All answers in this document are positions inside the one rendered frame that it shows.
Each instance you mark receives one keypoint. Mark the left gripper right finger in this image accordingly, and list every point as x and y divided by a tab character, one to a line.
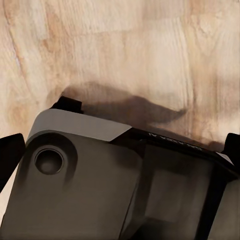
232	149

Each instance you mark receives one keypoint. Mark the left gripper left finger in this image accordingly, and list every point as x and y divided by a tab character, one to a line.
12	149

